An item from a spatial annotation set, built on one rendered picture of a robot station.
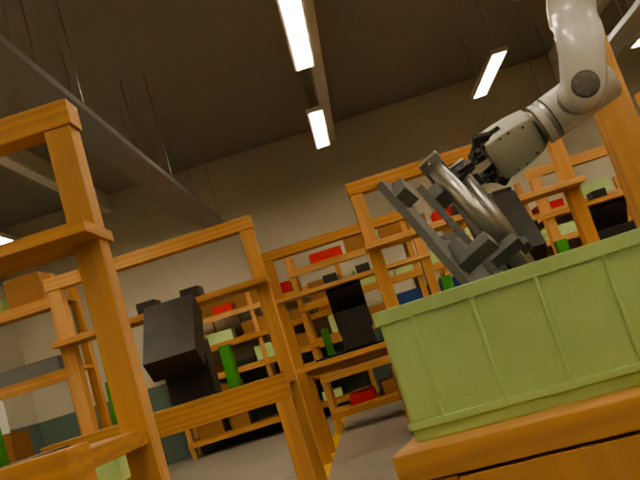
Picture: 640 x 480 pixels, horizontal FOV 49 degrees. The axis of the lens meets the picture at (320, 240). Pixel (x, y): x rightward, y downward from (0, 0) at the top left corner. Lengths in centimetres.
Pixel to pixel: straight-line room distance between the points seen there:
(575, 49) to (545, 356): 62
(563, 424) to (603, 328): 13
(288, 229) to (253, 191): 87
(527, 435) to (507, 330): 13
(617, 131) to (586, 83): 87
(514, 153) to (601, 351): 58
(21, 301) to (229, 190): 644
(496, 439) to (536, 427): 5
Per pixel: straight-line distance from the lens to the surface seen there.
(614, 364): 89
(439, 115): 1226
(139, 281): 1225
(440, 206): 116
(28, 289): 623
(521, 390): 90
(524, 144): 138
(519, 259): 122
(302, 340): 1102
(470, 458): 86
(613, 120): 218
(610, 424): 85
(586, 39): 134
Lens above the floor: 93
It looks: 9 degrees up
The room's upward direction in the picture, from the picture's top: 17 degrees counter-clockwise
